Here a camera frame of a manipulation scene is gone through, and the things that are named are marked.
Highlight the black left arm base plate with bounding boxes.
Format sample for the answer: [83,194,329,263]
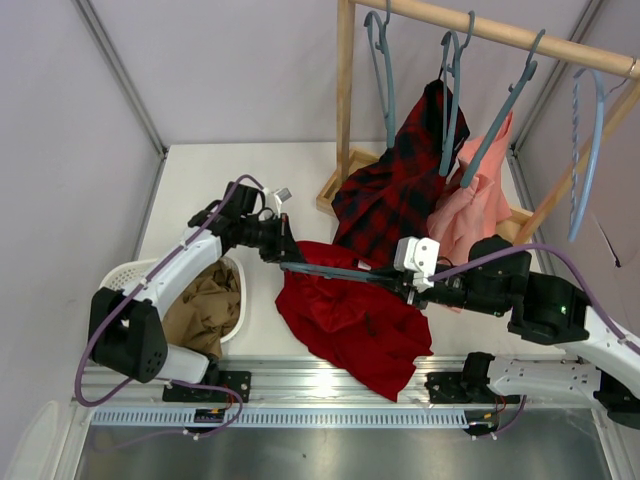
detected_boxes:
[162,369,251,403]

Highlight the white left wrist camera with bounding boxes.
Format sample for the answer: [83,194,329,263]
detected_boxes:
[261,188,292,217]

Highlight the pink garment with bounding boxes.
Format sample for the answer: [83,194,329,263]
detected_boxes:
[427,114,513,266]

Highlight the wooden clothes rack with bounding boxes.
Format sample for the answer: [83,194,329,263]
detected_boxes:
[316,1,639,215]

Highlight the red navy plaid garment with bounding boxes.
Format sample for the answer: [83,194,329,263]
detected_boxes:
[332,79,446,265]

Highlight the tan garment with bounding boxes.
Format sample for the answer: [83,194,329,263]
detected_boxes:
[162,261,241,359]

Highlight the grey-blue hanger with pink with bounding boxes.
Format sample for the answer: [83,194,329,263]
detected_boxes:
[460,29,546,188]

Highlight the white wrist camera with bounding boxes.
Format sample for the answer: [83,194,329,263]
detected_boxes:
[261,188,292,217]
[393,237,440,293]

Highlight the grey-blue hanger with plaid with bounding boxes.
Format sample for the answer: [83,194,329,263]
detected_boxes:
[439,10,476,178]

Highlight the white slotted cable duct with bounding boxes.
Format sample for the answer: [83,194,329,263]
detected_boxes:
[91,407,495,429]

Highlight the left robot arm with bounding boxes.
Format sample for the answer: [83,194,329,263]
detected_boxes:
[88,182,302,384]

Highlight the red skirt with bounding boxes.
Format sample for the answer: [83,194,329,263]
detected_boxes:
[275,271,432,402]

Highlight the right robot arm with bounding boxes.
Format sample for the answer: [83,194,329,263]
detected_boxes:
[368,235,639,429]

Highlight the white perforated laundry basket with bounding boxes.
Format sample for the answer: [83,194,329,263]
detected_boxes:
[97,257,249,346]

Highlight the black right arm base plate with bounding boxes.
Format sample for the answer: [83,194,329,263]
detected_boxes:
[424,371,521,405]

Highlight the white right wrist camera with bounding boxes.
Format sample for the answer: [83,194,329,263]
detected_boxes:
[393,237,440,293]

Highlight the aluminium mounting rail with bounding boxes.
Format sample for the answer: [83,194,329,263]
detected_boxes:
[81,355,599,409]

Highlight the light blue hanger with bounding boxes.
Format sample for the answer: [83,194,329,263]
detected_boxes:
[567,68,607,243]

